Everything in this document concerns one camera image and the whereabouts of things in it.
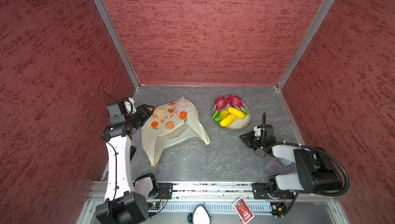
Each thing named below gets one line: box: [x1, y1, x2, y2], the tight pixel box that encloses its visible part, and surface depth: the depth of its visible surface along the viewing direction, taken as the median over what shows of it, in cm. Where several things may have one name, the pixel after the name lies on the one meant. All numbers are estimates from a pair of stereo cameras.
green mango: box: [213, 109, 229, 123], surface depth 100 cm
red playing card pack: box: [231, 196, 255, 224], surface depth 70 cm
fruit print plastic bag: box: [140, 96, 211, 167], surface depth 90 cm
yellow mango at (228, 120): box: [219, 114, 237, 128], surface depth 98 cm
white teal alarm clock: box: [187, 202, 214, 224], surface depth 66 cm
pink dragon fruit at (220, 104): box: [212, 96, 228, 119], surface depth 102 cm
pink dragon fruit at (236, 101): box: [227, 94, 250, 116], surface depth 105 cm
